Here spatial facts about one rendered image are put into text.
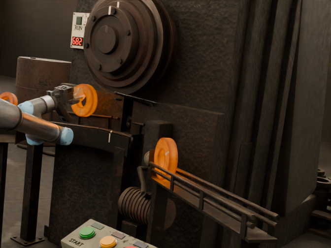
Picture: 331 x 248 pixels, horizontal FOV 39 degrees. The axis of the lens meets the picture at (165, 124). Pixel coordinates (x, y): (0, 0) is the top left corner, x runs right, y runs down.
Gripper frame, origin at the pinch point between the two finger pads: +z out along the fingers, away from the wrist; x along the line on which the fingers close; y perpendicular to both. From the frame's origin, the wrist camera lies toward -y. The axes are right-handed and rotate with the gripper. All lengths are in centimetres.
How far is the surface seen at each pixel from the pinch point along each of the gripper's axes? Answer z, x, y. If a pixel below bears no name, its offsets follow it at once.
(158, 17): 9, -40, 37
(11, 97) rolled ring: 4, 65, -11
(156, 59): 4.9, -41.8, 20.5
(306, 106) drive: 99, -70, -22
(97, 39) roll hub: -2.7, -15.6, 28.4
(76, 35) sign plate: 19.4, 22.5, 24.5
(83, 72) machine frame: 16.7, 17.3, 6.2
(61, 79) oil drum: 159, 212, -54
